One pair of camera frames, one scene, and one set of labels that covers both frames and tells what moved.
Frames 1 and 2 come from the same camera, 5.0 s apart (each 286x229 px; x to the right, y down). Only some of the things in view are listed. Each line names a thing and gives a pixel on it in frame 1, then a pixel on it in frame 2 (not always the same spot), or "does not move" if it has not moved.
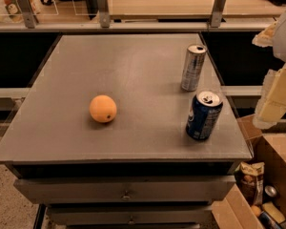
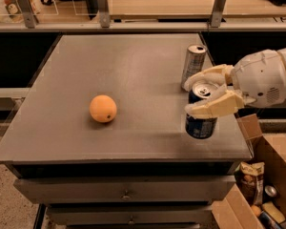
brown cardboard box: (276, 152) does not move
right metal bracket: (218, 6) does not move
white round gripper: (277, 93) → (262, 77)
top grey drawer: (128, 191) does not move
